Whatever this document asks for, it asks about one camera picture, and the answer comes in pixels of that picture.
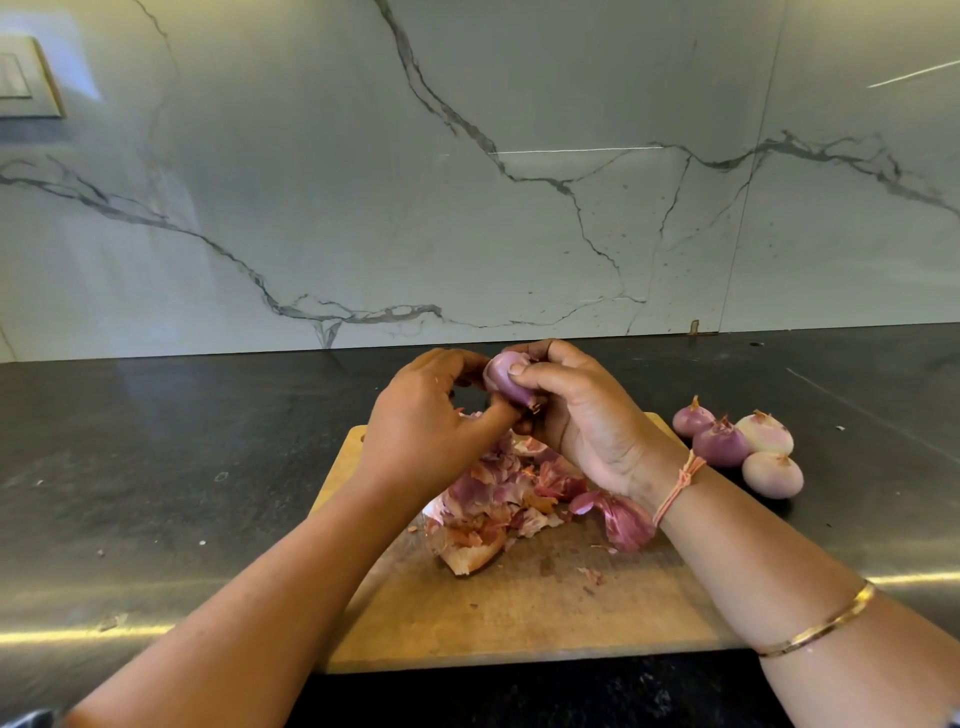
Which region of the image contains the person's left forearm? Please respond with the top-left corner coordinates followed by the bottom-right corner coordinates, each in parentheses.
top-left (67, 480), bottom-right (410, 728)

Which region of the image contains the red onion with pale patch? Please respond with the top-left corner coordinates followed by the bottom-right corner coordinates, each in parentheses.
top-left (481, 349), bottom-right (545, 413)

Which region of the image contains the white wall switch plate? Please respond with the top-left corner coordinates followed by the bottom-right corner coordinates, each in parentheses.
top-left (0, 34), bottom-right (66, 120)

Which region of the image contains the person's left hand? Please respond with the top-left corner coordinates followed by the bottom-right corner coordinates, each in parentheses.
top-left (357, 348), bottom-right (524, 509)

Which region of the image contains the small red onion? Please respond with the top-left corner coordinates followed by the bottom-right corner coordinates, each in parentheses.
top-left (672, 396), bottom-right (717, 440)

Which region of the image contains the brownish red onion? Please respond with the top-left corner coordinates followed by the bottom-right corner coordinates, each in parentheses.
top-left (736, 411), bottom-right (797, 458)

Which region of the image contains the gold bangle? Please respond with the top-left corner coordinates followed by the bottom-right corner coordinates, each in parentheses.
top-left (756, 580), bottom-right (879, 660)

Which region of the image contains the wooden cutting board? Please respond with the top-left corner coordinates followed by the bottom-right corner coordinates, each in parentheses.
top-left (307, 412), bottom-right (752, 675)

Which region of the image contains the person's right hand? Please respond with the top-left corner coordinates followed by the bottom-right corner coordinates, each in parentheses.
top-left (502, 339), bottom-right (704, 509)

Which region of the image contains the pile of onion peels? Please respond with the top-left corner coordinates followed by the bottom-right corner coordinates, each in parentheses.
top-left (420, 432), bottom-right (662, 578)

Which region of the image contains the orange thread bracelet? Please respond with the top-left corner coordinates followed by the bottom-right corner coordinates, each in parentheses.
top-left (651, 450), bottom-right (710, 528)

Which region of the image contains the person's right forearm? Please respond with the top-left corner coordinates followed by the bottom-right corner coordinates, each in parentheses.
top-left (663, 468), bottom-right (960, 728)

